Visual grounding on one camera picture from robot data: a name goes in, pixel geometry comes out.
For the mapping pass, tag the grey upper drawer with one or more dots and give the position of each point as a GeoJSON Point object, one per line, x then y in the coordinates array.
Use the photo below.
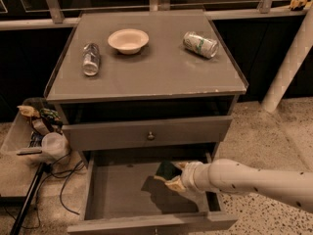
{"type": "Point", "coordinates": [133, 134]}

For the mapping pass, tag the green and yellow sponge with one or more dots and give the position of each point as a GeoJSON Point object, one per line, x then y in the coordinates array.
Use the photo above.
{"type": "Point", "coordinates": [167, 171]}

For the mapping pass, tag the round metal drawer knob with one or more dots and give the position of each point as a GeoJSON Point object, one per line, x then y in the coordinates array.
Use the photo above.
{"type": "Point", "coordinates": [151, 136]}

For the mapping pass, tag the grey drawer cabinet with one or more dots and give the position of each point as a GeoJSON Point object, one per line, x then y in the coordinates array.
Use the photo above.
{"type": "Point", "coordinates": [162, 81]}

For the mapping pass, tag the clear plastic bin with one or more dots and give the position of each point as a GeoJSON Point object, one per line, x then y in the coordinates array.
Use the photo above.
{"type": "Point", "coordinates": [23, 147]}

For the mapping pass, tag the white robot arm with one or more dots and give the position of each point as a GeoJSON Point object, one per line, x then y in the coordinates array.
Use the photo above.
{"type": "Point", "coordinates": [294, 188]}

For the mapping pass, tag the yellow object on ledge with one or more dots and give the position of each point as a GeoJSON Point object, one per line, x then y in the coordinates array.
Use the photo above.
{"type": "Point", "coordinates": [298, 5]}

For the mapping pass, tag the clear plastic cup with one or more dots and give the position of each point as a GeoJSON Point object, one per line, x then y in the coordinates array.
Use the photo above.
{"type": "Point", "coordinates": [55, 145]}

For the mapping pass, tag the white diagonal pole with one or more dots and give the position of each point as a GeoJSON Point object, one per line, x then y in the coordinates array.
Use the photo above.
{"type": "Point", "coordinates": [300, 47]}

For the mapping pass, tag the green and white can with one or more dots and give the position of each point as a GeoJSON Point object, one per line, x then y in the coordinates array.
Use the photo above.
{"type": "Point", "coordinates": [200, 45]}

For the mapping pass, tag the green snack bag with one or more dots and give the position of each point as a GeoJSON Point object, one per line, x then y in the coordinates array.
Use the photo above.
{"type": "Point", "coordinates": [52, 116]}

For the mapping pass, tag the black tripod leg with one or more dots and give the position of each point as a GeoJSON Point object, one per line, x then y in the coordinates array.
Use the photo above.
{"type": "Point", "coordinates": [28, 198]}

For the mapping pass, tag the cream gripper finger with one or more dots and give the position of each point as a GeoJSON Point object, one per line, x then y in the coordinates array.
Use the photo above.
{"type": "Point", "coordinates": [175, 184]}
{"type": "Point", "coordinates": [180, 165]}

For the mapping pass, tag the open grey lower drawer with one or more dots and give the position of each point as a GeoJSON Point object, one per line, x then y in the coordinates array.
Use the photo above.
{"type": "Point", "coordinates": [123, 198]}

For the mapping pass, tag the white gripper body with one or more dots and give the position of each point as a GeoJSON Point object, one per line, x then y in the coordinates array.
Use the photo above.
{"type": "Point", "coordinates": [188, 177]}

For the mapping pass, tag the white bowl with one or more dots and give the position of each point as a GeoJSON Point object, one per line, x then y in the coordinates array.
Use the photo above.
{"type": "Point", "coordinates": [128, 41]}

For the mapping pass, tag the metal railing frame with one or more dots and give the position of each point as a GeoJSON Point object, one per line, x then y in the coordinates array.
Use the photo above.
{"type": "Point", "coordinates": [146, 4]}

